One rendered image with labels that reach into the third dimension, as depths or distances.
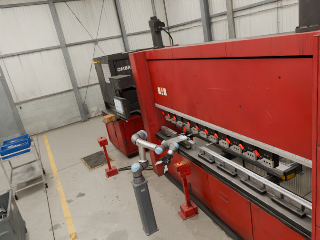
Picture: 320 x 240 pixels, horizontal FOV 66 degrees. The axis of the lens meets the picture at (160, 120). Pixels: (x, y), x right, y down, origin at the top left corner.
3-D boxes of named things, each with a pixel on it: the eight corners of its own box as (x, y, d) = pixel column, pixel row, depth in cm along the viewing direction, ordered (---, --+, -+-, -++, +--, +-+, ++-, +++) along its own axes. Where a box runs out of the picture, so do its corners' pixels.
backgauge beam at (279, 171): (175, 127, 449) (175, 122, 446) (182, 125, 454) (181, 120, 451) (285, 181, 245) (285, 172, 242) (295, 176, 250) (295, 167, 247)
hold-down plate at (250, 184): (240, 181, 261) (240, 178, 260) (244, 179, 262) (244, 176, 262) (262, 195, 234) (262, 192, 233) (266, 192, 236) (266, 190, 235)
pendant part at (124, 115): (116, 115, 467) (112, 96, 456) (123, 113, 472) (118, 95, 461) (125, 119, 429) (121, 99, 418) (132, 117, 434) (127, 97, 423)
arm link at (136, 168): (130, 175, 314) (128, 166, 310) (137, 170, 324) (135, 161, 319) (137, 177, 306) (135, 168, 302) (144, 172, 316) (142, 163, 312)
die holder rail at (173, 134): (162, 131, 444) (161, 126, 442) (165, 130, 447) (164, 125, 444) (175, 139, 400) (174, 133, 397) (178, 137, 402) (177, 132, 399)
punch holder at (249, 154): (244, 156, 249) (242, 141, 244) (250, 153, 252) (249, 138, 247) (255, 161, 236) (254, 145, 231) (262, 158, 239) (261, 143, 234)
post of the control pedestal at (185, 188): (186, 205, 357) (180, 172, 341) (189, 204, 358) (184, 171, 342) (187, 207, 352) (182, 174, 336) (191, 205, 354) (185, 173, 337)
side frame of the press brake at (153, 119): (153, 171, 490) (128, 53, 420) (190, 157, 520) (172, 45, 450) (158, 176, 468) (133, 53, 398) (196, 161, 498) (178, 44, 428)
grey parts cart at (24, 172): (15, 183, 555) (-1, 144, 526) (46, 171, 581) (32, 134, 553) (14, 202, 477) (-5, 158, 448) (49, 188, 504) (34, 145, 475)
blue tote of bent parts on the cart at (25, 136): (5, 148, 531) (3, 141, 526) (31, 140, 551) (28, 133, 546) (5, 153, 500) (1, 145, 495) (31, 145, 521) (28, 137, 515)
